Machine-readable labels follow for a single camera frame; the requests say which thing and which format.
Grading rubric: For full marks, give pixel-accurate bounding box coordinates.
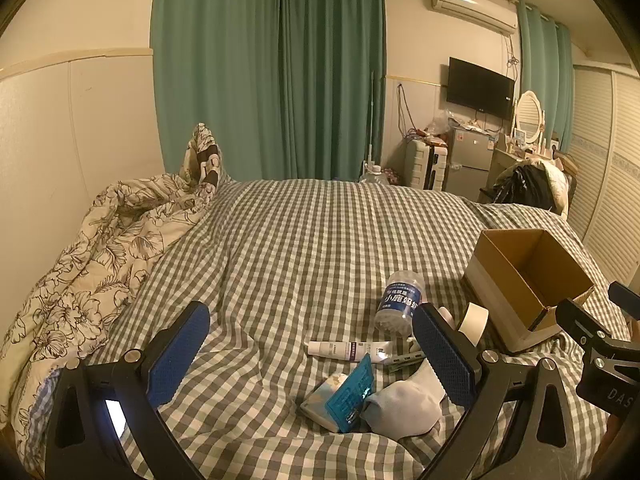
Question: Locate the black wall television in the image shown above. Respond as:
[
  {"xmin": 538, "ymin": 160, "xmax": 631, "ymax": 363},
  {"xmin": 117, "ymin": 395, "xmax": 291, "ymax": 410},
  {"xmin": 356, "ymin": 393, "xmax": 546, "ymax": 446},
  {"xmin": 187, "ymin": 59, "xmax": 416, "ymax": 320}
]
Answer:
[{"xmin": 446, "ymin": 57, "xmax": 516, "ymax": 118}]

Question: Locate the white oval mirror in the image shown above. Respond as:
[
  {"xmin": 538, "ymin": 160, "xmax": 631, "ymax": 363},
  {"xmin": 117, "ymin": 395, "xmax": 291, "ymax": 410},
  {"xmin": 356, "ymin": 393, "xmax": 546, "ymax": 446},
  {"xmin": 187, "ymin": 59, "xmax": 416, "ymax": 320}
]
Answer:
[{"xmin": 514, "ymin": 91, "xmax": 546, "ymax": 148}]

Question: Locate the white air conditioner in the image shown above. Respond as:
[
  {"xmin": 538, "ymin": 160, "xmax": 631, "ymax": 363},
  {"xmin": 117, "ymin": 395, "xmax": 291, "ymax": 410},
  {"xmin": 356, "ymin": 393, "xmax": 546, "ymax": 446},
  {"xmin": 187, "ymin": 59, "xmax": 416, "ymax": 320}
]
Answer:
[{"xmin": 430, "ymin": 0, "xmax": 518, "ymax": 36}]

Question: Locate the white louvred wardrobe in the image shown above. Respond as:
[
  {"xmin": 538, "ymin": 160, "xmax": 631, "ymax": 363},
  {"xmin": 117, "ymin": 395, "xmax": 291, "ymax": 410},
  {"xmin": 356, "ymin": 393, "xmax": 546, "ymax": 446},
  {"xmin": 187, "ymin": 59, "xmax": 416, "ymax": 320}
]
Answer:
[{"xmin": 560, "ymin": 62, "xmax": 640, "ymax": 281}]

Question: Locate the brown cardboard box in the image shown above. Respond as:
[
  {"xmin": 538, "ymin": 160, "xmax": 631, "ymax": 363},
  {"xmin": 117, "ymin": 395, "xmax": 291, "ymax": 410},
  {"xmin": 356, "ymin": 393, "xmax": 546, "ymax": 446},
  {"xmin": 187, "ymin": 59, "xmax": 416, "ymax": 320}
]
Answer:
[{"xmin": 462, "ymin": 228, "xmax": 596, "ymax": 356}]

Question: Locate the white mop pole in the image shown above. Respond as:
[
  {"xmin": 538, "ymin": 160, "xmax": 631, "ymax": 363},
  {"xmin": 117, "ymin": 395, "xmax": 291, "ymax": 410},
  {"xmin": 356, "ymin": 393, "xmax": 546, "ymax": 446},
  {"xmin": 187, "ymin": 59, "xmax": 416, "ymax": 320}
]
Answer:
[{"xmin": 367, "ymin": 72, "xmax": 376, "ymax": 166}]

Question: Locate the narrow green curtain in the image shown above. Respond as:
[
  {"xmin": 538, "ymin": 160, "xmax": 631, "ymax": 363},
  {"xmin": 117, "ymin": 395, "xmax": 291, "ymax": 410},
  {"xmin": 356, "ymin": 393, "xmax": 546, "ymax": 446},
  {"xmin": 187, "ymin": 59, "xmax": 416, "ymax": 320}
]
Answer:
[{"xmin": 517, "ymin": 0, "xmax": 573, "ymax": 153}]

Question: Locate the white tissue pack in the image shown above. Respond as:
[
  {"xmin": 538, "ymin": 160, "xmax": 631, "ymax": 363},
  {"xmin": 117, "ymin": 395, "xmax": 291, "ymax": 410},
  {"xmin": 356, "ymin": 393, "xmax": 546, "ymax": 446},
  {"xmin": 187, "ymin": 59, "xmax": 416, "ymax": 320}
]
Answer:
[{"xmin": 301, "ymin": 375, "xmax": 351, "ymax": 432}]

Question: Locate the clutter on suitcase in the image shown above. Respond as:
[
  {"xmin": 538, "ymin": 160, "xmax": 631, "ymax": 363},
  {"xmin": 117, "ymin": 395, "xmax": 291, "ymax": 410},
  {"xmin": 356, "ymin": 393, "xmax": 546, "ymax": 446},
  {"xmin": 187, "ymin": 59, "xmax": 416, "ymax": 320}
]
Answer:
[{"xmin": 405, "ymin": 120, "xmax": 451, "ymax": 148}]

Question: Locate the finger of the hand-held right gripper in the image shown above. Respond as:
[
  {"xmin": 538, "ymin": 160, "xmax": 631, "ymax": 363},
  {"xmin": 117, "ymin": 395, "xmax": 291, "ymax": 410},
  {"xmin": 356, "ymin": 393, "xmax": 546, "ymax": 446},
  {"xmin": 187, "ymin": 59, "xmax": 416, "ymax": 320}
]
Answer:
[
  {"xmin": 607, "ymin": 282, "xmax": 640, "ymax": 322},
  {"xmin": 555, "ymin": 298, "xmax": 613, "ymax": 347}
]

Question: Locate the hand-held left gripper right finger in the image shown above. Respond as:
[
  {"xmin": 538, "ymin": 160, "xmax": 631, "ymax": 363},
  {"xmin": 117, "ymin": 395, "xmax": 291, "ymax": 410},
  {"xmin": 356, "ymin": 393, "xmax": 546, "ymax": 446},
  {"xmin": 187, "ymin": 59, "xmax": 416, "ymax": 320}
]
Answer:
[{"xmin": 412, "ymin": 302, "xmax": 608, "ymax": 480}]

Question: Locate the white tape roll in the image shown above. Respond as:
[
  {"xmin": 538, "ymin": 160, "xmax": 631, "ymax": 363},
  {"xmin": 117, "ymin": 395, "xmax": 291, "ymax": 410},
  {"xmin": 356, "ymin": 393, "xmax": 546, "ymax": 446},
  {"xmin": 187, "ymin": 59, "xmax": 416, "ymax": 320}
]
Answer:
[{"xmin": 457, "ymin": 302, "xmax": 490, "ymax": 348}]

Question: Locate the floral duvet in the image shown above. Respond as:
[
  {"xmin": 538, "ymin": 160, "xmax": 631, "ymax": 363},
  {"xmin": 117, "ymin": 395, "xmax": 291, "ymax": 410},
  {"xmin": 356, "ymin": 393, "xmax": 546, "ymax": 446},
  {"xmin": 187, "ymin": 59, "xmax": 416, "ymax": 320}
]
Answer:
[{"xmin": 0, "ymin": 122, "xmax": 231, "ymax": 431}]

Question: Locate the clear jar with blue label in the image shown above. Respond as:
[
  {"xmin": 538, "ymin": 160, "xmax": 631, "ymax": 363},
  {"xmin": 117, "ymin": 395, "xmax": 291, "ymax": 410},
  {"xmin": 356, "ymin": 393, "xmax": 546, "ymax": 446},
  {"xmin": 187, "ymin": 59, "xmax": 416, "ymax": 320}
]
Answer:
[{"xmin": 375, "ymin": 270, "xmax": 426, "ymax": 336}]

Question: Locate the teal packet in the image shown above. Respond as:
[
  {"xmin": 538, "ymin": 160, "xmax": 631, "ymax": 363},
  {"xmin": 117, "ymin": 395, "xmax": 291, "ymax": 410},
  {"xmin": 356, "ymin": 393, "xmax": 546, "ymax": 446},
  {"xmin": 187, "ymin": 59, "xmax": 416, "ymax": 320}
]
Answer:
[{"xmin": 324, "ymin": 353, "xmax": 375, "ymax": 433}]

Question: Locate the white dressing table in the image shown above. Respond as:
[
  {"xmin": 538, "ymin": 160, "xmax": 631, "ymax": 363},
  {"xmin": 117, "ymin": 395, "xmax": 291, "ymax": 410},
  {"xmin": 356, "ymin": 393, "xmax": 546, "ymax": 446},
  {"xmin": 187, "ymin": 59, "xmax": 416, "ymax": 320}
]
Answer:
[{"xmin": 487, "ymin": 145, "xmax": 531, "ymax": 186}]

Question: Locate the white plush toy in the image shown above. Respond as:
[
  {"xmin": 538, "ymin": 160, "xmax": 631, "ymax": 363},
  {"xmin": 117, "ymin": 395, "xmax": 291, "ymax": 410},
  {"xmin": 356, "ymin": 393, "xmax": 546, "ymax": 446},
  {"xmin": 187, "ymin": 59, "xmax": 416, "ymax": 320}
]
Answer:
[{"xmin": 361, "ymin": 360, "xmax": 446, "ymax": 438}]

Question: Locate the grey hair clip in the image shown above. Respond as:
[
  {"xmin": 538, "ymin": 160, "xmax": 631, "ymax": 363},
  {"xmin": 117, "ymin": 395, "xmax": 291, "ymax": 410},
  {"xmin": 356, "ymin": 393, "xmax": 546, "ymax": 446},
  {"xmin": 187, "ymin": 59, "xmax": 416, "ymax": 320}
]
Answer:
[{"xmin": 387, "ymin": 350, "xmax": 426, "ymax": 372}]

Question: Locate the white suitcase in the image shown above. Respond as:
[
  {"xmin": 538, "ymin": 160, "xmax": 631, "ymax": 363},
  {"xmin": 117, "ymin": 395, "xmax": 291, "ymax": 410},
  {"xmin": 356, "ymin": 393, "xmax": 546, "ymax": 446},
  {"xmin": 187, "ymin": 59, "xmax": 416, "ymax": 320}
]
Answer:
[{"xmin": 407, "ymin": 139, "xmax": 451, "ymax": 191}]

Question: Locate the silver fridge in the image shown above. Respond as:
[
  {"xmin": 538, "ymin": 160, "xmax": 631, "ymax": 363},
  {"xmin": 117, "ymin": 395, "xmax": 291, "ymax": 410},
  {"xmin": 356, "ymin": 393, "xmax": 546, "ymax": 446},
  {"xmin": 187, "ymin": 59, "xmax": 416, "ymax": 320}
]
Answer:
[{"xmin": 447, "ymin": 127, "xmax": 496, "ymax": 193}]

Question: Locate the white padded coat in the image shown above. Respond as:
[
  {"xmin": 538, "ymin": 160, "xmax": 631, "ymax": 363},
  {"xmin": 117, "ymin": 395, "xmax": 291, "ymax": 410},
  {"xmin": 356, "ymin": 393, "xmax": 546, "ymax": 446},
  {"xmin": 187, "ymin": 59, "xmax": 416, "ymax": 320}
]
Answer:
[{"xmin": 525, "ymin": 157, "xmax": 571, "ymax": 217}]

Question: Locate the black jacket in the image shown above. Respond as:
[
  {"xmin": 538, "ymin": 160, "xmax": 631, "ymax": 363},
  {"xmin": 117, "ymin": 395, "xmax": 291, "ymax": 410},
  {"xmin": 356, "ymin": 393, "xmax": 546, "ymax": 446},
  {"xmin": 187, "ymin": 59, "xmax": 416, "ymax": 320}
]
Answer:
[{"xmin": 494, "ymin": 164, "xmax": 557, "ymax": 209}]

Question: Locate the wide green curtain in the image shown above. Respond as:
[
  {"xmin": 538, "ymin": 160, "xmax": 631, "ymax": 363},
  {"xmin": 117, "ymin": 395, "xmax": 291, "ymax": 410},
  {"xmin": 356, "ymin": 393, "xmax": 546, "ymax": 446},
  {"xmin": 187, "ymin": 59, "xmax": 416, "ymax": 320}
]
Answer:
[{"xmin": 150, "ymin": 0, "xmax": 387, "ymax": 183}]

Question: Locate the white cream tube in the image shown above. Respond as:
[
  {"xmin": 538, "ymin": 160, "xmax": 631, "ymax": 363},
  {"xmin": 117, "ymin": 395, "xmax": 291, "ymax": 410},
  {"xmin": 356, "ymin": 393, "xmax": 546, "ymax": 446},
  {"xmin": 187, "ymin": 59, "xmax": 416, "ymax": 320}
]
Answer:
[{"xmin": 306, "ymin": 340, "xmax": 396, "ymax": 361}]

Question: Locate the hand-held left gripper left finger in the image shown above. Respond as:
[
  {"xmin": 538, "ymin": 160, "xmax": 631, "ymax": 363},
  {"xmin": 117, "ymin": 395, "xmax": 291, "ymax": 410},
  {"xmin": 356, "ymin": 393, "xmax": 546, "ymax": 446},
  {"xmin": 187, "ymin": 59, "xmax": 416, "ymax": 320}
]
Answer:
[{"xmin": 45, "ymin": 301, "xmax": 211, "ymax": 480}]

